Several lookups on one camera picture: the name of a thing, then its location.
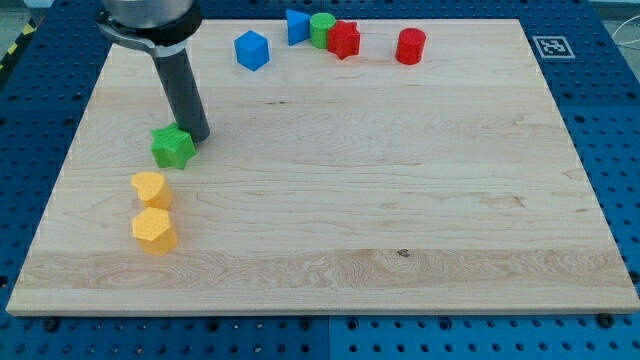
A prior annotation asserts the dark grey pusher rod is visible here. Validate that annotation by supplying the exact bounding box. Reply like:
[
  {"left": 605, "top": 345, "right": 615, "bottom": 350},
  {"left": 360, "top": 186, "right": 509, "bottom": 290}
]
[{"left": 153, "top": 49, "right": 210, "bottom": 143}]

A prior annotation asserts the yellow heart block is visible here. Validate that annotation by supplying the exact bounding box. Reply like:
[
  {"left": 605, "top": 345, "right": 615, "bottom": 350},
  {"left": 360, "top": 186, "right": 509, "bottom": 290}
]
[{"left": 130, "top": 172, "right": 173, "bottom": 210}]

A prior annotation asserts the red star block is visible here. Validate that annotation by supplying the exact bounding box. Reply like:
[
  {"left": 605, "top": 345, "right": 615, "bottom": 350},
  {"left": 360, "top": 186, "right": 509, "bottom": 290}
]
[{"left": 327, "top": 20, "right": 361, "bottom": 60}]

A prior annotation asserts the green star block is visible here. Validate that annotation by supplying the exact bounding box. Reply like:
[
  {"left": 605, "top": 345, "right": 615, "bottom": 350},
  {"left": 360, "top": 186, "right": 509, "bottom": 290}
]
[{"left": 151, "top": 123, "right": 196, "bottom": 170}]

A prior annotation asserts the white fiducial marker tag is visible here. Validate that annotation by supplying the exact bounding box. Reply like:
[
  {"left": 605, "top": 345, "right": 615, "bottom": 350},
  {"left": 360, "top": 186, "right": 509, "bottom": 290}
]
[{"left": 532, "top": 35, "right": 575, "bottom": 60}]

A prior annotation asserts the light wooden board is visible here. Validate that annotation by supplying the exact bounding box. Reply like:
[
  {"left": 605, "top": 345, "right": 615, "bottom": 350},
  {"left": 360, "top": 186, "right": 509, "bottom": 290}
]
[{"left": 7, "top": 19, "right": 639, "bottom": 317}]

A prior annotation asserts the blue cube block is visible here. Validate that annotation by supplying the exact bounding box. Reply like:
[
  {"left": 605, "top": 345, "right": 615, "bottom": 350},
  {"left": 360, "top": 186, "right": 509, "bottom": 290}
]
[{"left": 234, "top": 30, "right": 270, "bottom": 71}]

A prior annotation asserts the yellow hexagon block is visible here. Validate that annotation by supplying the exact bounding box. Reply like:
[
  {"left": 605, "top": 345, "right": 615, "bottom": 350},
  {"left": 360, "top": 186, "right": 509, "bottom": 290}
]
[{"left": 131, "top": 207, "right": 179, "bottom": 256}]

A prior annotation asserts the green cylinder block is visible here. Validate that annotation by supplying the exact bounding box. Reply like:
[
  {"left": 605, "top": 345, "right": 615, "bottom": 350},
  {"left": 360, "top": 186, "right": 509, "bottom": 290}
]
[{"left": 309, "top": 12, "right": 336, "bottom": 49}]

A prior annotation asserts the white cable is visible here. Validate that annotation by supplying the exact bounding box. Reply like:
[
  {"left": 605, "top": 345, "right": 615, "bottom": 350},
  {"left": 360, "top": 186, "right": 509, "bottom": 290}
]
[{"left": 610, "top": 13, "right": 640, "bottom": 51}]

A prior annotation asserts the blue triangle block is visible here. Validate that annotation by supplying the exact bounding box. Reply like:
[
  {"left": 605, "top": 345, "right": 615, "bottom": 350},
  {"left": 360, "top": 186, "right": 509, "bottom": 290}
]
[{"left": 285, "top": 9, "right": 311, "bottom": 46}]

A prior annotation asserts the red cylinder block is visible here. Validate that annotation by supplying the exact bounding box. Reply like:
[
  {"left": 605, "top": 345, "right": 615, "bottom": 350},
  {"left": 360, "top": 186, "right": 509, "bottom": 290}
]
[{"left": 395, "top": 28, "right": 427, "bottom": 65}]

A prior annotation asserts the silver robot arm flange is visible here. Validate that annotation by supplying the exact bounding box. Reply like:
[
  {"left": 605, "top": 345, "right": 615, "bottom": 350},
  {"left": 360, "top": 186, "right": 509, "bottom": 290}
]
[{"left": 95, "top": 0, "right": 203, "bottom": 58}]

